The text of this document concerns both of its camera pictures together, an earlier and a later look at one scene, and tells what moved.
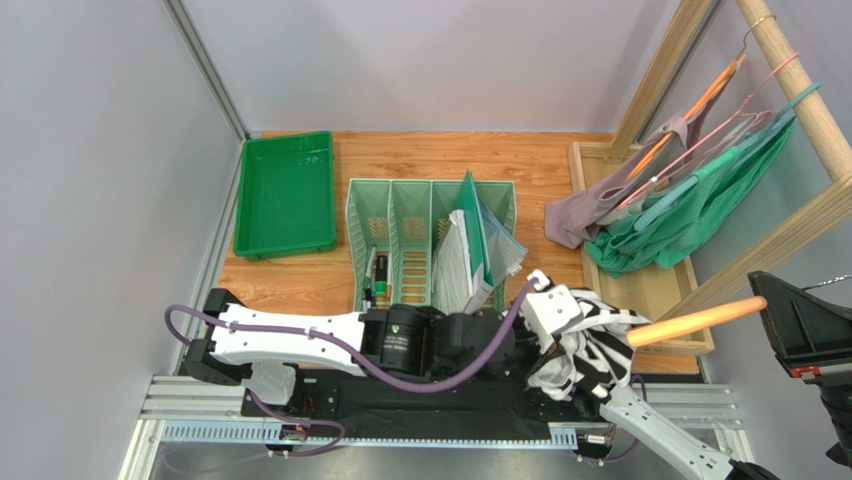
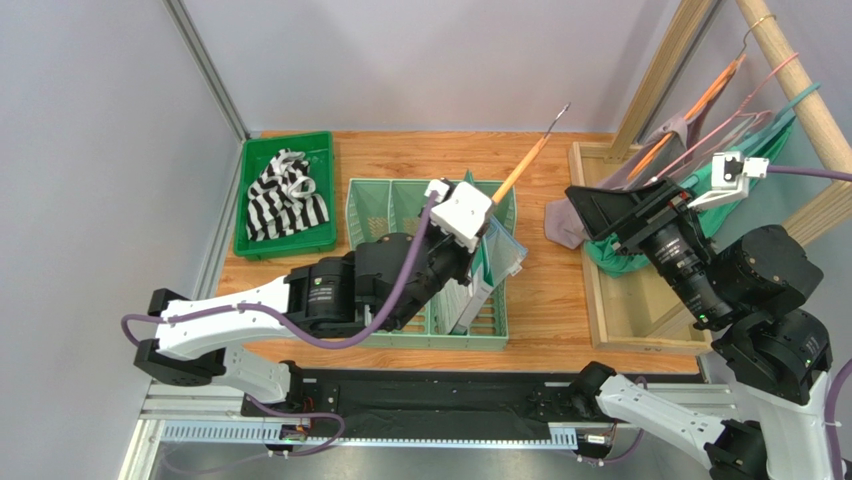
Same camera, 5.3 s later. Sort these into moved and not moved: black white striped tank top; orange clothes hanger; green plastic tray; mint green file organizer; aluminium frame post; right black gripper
Moved: black white striped tank top; mint green file organizer; right black gripper; orange clothes hanger
Not moved: green plastic tray; aluminium frame post
